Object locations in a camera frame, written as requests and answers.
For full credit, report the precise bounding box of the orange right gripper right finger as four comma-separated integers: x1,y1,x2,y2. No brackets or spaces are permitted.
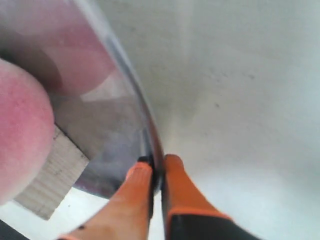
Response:
161,154,255,240

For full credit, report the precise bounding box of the pink toy peach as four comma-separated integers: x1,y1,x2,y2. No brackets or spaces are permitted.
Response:
0,60,55,205

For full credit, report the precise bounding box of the light wooden cube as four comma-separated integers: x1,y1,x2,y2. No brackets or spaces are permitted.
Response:
14,126,89,220

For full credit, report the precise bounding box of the round metal plate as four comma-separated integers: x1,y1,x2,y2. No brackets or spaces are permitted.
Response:
0,0,164,199

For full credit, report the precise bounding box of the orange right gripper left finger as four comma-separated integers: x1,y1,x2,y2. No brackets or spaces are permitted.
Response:
59,156,153,240

